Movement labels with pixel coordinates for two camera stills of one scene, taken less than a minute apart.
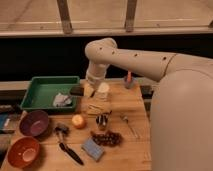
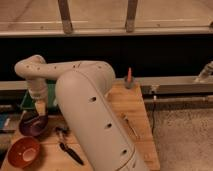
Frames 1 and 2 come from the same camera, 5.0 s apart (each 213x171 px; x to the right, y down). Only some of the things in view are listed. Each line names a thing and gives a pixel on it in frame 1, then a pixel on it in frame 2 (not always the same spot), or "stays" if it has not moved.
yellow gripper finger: (88, 90) → (40, 107)
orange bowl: (23, 152) stays
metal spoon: (127, 121) stays
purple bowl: (34, 123) stays
